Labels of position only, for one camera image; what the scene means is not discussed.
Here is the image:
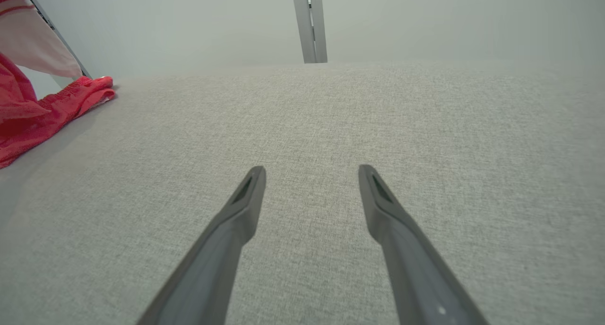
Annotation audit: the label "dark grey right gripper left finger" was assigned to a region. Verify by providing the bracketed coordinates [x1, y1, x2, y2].
[137, 165, 267, 325]

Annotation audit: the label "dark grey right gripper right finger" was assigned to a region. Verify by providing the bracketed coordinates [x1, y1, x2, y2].
[358, 164, 490, 325]

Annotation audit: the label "red shorts with white trim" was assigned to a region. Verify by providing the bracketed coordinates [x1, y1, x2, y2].
[0, 76, 117, 170]

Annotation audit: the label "red white Bulls jersey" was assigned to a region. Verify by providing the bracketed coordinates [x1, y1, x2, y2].
[0, 0, 84, 122]

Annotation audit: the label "grey fabric sofa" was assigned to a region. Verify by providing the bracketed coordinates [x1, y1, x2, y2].
[0, 63, 605, 325]

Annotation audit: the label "grey double partition post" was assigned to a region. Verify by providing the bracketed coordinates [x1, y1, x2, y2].
[290, 0, 328, 64]

